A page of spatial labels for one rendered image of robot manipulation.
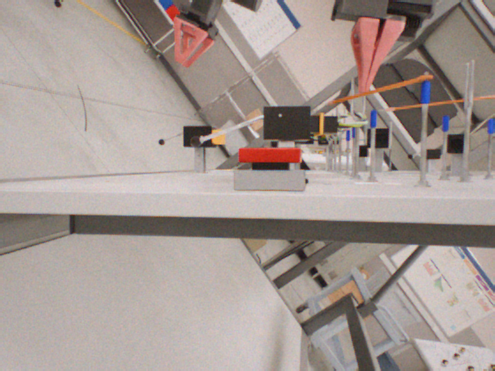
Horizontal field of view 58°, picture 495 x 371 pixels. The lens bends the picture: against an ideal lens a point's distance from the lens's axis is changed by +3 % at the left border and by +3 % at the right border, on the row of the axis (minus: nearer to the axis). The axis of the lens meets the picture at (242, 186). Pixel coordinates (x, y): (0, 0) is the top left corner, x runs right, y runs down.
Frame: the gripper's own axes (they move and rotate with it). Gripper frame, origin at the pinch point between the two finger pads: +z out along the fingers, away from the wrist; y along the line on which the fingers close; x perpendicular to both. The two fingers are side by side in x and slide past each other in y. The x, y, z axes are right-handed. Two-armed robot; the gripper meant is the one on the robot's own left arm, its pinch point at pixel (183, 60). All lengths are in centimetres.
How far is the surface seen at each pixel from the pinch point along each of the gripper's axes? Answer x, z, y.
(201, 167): -12.4, 18.5, -0.5
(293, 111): -25.7, 2.2, -38.1
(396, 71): -50, -30, 71
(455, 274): -396, 107, 724
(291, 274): -47, 49, 60
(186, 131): -6.6, 12.8, -1.3
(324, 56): -20, -148, 725
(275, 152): -26, 7, -57
